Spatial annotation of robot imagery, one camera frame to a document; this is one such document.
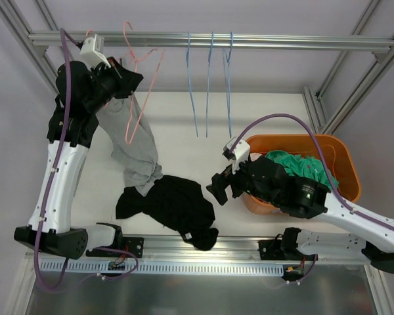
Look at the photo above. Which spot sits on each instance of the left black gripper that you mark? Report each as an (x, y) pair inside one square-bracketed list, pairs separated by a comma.
[(120, 79)]

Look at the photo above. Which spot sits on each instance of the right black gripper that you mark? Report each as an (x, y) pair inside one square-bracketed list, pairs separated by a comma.
[(234, 182)]

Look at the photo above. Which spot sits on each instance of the black tank top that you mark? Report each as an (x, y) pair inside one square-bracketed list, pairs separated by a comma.
[(176, 203)]

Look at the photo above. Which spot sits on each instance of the blue hanger of white top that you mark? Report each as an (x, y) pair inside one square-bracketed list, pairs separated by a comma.
[(189, 81)]

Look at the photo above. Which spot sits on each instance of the green tank top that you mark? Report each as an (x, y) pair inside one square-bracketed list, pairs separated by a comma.
[(307, 167)]

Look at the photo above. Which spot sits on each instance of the blue hanger of green top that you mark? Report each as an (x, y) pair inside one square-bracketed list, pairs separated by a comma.
[(208, 84)]

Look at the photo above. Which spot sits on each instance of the blue hanger of red top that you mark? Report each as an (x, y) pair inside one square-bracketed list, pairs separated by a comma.
[(227, 54)]

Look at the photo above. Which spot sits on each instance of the white tank top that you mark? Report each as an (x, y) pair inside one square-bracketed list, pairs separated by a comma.
[(257, 157)]

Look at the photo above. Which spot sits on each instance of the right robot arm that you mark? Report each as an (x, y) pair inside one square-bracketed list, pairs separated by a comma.
[(368, 237)]

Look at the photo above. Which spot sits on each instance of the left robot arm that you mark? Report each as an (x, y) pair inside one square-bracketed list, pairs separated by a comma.
[(82, 92)]

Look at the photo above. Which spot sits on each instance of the grey tank top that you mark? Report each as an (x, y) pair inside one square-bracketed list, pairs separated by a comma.
[(133, 143)]

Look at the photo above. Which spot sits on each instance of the orange plastic basket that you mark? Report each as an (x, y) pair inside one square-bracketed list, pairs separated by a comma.
[(336, 155)]

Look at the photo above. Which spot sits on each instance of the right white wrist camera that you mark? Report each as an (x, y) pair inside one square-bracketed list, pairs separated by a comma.
[(237, 153)]

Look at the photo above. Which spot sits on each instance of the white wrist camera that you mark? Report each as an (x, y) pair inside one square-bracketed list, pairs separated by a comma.
[(92, 51), (237, 153)]

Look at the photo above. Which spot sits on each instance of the aluminium hanging rail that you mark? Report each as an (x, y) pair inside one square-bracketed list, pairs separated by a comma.
[(249, 41)]

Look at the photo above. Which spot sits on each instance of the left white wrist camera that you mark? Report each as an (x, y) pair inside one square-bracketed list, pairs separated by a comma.
[(92, 51)]

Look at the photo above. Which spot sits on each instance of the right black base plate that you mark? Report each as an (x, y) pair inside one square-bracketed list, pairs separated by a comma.
[(270, 250)]

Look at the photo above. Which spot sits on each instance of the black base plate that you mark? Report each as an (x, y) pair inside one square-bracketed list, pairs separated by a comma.
[(270, 250), (133, 244)]

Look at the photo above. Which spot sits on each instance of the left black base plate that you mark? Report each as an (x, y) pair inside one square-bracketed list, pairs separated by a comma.
[(133, 244)]

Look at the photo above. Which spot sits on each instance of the white slotted cable duct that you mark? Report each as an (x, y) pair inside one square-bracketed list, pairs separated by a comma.
[(177, 268)]

